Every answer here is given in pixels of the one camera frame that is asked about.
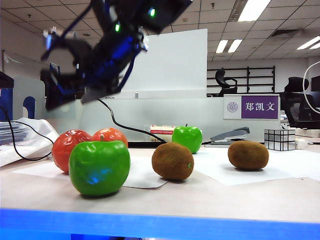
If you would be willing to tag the white paper sheet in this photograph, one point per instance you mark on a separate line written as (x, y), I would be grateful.
(145, 175)
(282, 167)

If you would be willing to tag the green toy apple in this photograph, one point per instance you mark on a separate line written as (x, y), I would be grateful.
(187, 138)

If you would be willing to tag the blue table edge strip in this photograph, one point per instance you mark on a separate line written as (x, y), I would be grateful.
(160, 225)

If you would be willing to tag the white partition board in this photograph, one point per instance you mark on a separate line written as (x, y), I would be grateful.
(175, 65)

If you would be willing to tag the orange toy orange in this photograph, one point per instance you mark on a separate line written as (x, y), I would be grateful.
(110, 135)

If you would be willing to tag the black mesh office chair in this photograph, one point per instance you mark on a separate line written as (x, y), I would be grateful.
(297, 110)

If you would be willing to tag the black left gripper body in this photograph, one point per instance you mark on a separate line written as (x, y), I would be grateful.
(110, 60)

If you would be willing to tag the black shelf rack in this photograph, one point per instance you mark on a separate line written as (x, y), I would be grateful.
(248, 80)

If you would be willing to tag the small white object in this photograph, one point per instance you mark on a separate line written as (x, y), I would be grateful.
(301, 143)

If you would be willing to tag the blue file folder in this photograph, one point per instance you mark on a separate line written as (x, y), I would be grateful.
(6, 105)

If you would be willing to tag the green apple blue patch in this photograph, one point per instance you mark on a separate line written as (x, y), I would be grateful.
(100, 167)

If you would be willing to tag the silver mirror cube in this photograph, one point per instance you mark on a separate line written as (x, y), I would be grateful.
(280, 140)

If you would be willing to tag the grey file holder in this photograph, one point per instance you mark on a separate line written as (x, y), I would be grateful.
(27, 87)

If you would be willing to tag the stack of papers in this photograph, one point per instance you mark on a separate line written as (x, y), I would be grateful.
(12, 132)

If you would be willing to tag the clear bottle red label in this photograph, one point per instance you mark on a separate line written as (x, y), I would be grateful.
(162, 130)

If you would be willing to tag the large red-orange tomato fruit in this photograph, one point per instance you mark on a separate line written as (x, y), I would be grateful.
(65, 150)

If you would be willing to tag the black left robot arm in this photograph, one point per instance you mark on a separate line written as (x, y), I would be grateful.
(162, 15)

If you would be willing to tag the grey stapler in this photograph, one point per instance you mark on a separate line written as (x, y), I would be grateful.
(232, 133)

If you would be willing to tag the purple white name plate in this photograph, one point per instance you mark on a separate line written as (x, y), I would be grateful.
(260, 107)

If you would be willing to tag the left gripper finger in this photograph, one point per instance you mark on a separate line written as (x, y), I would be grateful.
(60, 92)
(77, 45)

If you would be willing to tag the white plastic bag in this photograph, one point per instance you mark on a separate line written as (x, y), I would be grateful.
(42, 132)

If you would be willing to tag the brown toy kiwi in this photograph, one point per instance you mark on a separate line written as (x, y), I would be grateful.
(247, 155)
(172, 161)

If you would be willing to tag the fluorescent ceiling light panel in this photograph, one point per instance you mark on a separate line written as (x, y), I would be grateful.
(310, 43)
(253, 10)
(235, 46)

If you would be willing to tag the blue crystal trophy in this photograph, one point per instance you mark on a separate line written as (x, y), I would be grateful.
(53, 68)

